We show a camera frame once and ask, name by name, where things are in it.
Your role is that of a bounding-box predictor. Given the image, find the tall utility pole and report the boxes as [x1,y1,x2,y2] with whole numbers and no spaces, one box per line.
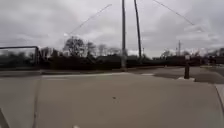
[120,0,128,71]

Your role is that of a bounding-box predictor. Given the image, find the row of bare trees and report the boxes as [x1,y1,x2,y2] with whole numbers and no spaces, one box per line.
[0,35,224,71]

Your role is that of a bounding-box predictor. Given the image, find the grey concrete pavement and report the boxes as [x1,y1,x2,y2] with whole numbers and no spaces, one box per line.
[0,71,224,128]

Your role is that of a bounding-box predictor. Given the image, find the leaning utility pole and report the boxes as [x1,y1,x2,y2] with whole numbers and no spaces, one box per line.
[133,0,144,65]

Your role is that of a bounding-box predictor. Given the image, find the grey asphalt road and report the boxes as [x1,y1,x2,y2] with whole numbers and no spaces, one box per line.
[128,65,224,85]

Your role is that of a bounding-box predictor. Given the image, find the pale concrete kerb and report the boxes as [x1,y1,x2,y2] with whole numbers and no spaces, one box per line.
[214,83,224,113]

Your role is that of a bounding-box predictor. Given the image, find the overhead wires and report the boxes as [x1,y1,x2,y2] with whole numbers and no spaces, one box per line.
[66,0,208,38]

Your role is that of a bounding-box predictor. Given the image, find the short dark sign post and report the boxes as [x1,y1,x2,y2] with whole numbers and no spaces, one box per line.
[183,54,191,80]

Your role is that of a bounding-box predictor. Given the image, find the dark metal frame fence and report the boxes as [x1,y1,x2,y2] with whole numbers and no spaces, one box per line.
[0,45,43,71]

